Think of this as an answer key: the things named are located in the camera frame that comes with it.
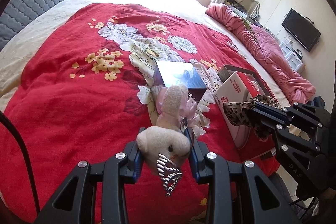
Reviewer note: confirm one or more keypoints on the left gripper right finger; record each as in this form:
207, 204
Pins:
237, 192

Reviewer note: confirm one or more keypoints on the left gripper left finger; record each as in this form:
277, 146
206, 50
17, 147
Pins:
74, 201

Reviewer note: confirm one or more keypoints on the leopard print scrunchie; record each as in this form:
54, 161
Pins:
249, 112

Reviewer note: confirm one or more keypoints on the beige plush bear with tiara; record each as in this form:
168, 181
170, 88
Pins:
164, 145

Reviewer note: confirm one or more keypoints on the pink rumpled quilt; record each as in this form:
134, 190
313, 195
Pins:
266, 51

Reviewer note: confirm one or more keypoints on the white drawer cabinet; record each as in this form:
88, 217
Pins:
294, 61

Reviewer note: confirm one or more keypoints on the red white tissue box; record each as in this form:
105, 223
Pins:
235, 97

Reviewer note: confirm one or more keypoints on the black television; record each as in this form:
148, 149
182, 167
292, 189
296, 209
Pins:
301, 29

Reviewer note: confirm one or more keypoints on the pink book box tray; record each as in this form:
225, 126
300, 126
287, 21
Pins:
227, 70

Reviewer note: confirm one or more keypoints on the red floral quilt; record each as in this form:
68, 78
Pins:
86, 93

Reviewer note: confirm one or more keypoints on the cream bed sheet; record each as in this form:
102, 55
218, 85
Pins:
18, 51

